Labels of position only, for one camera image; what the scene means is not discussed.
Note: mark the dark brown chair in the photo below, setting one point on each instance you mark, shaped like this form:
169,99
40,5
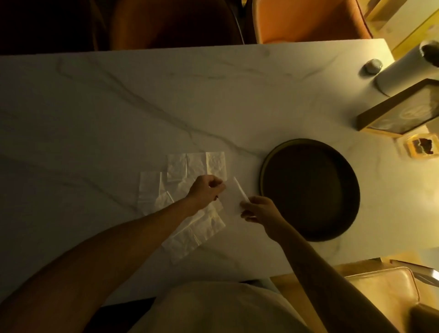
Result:
171,24

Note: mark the creased white paper napkin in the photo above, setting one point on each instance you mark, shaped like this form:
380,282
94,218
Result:
151,192
192,235
192,164

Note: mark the person's right forearm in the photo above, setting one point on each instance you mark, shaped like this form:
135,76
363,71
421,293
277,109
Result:
325,281

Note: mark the person's white shirt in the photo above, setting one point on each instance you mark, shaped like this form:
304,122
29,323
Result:
216,308

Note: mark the small yellow square dish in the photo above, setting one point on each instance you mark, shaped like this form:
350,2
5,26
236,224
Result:
422,145

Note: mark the beige leather chair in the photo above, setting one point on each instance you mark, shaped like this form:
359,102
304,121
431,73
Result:
384,295

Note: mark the orange upholstered chair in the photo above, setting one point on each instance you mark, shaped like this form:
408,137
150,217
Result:
308,20

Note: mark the person's right thumb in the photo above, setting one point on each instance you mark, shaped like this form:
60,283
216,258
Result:
250,204

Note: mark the white paper napkin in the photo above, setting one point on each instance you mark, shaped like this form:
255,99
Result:
151,192
241,190
192,235
192,164

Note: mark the person's right hand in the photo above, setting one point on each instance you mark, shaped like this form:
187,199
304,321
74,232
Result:
265,214

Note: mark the person's left forearm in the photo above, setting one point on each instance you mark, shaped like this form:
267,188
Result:
103,260

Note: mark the dark framed box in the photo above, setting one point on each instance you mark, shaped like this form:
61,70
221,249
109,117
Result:
401,113

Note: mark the small round metal knob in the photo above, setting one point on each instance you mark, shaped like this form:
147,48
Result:
372,66

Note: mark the person's left hand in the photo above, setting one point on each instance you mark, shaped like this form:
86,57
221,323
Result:
202,192

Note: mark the metal chair armrest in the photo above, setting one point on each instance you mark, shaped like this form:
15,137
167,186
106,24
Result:
420,272

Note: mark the white paper towel roll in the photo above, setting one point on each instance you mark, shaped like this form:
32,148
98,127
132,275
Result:
401,73

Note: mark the person's left fingers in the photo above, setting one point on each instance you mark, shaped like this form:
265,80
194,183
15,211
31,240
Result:
216,185

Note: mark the dark round tray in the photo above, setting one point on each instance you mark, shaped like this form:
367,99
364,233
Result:
310,190

